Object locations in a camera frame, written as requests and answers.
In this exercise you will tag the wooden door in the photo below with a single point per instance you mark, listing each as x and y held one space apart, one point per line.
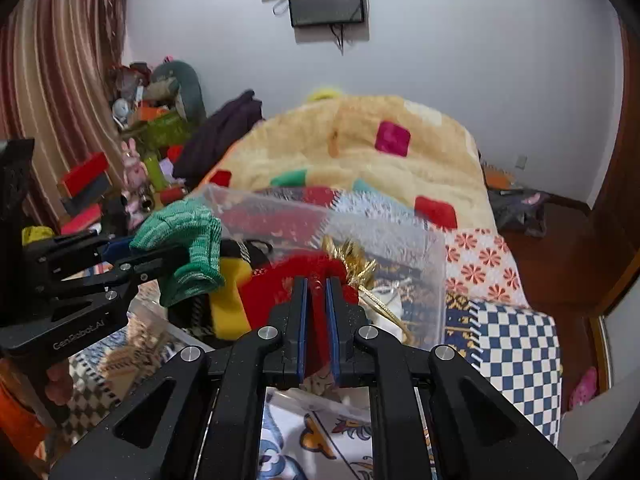
617 185

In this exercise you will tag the green plush dinosaur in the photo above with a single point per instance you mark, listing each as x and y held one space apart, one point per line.
187 85

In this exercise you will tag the red felt cloth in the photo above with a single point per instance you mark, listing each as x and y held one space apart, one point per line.
270 285

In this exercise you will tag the small black wall monitor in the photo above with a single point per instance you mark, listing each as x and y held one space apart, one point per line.
327 2

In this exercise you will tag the gold tinsel decoration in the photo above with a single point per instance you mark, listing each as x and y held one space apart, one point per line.
350 257

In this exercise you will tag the person's left forearm orange sleeve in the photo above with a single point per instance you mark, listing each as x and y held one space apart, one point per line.
17 415

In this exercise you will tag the green knitted sock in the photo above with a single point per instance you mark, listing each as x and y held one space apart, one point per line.
185 230

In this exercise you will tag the person's left hand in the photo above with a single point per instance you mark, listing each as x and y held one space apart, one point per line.
59 382

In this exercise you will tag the wall outlet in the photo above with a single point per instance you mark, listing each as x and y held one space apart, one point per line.
521 162

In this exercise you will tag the green patterned box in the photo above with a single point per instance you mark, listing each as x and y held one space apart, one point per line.
165 130

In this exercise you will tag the dark bag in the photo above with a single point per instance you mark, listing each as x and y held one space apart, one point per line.
515 210

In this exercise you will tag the striped red curtain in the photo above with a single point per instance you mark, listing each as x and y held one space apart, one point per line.
55 70

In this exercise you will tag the red flat box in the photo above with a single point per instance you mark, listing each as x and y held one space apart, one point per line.
85 175

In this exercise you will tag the pink slipper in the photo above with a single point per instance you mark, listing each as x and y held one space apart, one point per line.
584 387

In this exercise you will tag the yellow fleece blanket coloured squares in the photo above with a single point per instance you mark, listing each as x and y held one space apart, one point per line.
350 150

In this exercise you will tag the yellow cloth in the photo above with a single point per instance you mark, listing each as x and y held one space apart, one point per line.
227 305

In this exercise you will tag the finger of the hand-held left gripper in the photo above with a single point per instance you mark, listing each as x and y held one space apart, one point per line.
150 262
65 255

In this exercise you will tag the clear plastic storage box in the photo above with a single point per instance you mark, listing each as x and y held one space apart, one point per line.
390 255

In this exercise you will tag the orange cloth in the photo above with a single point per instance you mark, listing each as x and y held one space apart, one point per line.
497 176

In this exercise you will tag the green bottle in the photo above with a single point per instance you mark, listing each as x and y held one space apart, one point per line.
154 172

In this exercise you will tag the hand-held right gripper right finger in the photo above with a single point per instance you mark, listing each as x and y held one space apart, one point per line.
330 310

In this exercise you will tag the dark purple clothing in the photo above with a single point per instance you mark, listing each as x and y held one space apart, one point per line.
220 130

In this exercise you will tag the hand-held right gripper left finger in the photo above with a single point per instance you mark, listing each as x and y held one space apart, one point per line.
301 310

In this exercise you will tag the pink bunny toy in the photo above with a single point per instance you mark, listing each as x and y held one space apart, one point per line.
132 170

